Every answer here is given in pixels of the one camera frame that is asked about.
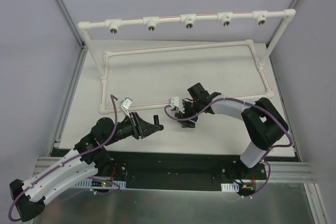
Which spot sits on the left aluminium frame post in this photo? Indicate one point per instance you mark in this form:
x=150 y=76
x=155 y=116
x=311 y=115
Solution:
x=74 y=77

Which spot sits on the black faucet valve handle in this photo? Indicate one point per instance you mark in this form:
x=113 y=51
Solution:
x=188 y=124

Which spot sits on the white PVC pipe frame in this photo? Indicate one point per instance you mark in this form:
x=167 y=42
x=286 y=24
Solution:
x=188 y=20

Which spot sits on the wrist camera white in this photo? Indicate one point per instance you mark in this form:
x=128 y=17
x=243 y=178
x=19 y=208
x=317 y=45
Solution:
x=176 y=103
x=124 y=106

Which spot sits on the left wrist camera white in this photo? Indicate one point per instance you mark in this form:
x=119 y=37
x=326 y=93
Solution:
x=124 y=106

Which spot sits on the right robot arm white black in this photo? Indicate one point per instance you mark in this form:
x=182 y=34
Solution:
x=264 y=124

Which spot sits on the black L-shaped faucet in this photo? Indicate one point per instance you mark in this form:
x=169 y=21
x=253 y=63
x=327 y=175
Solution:
x=157 y=122

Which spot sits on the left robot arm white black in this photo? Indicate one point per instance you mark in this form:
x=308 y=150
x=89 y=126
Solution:
x=87 y=158

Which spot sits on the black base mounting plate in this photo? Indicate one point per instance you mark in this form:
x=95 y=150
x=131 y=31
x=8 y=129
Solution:
x=163 y=171

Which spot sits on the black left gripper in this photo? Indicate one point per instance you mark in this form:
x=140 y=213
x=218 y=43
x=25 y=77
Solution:
x=135 y=125

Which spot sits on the left white cable duct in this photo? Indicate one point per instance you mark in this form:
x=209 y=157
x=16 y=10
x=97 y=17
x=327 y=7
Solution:
x=99 y=184

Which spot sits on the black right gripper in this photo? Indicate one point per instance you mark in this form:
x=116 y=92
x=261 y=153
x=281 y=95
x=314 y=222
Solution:
x=186 y=116

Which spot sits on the white cable duct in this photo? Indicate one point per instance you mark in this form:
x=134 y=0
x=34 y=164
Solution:
x=230 y=187
x=99 y=184

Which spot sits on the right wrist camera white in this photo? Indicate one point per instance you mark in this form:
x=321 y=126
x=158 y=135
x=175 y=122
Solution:
x=176 y=103

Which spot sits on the right white cable duct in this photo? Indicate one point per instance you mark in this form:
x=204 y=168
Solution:
x=230 y=187

